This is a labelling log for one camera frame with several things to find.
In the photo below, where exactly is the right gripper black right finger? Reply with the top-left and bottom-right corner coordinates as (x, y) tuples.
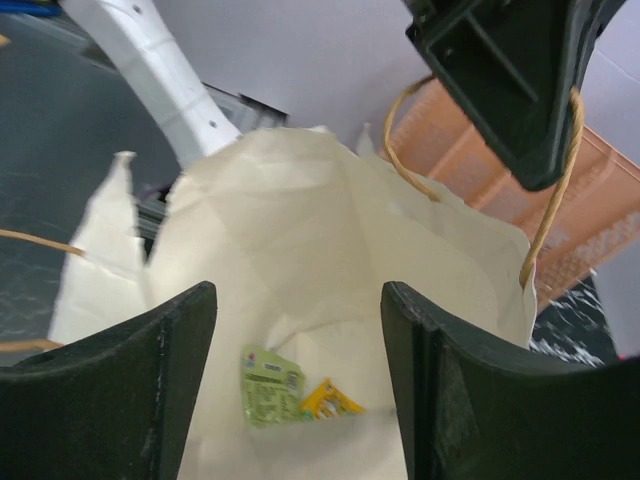
(381, 282), (639, 479)

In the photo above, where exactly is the brown paper bag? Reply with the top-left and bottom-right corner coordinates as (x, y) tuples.
(0, 74), (586, 480)

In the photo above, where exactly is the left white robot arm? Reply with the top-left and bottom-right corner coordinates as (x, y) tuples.
(61, 1), (620, 192)

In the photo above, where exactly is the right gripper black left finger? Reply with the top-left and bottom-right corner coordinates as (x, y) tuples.
(1, 281), (217, 479)

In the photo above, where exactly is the green small snack packet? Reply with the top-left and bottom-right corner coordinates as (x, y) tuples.
(241, 345), (306, 428)

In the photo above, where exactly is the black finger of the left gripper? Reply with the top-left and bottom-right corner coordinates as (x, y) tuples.
(405, 0), (623, 191)

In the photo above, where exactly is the yellow M&M candy bag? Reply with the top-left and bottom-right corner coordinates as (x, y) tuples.
(300, 379), (366, 420)

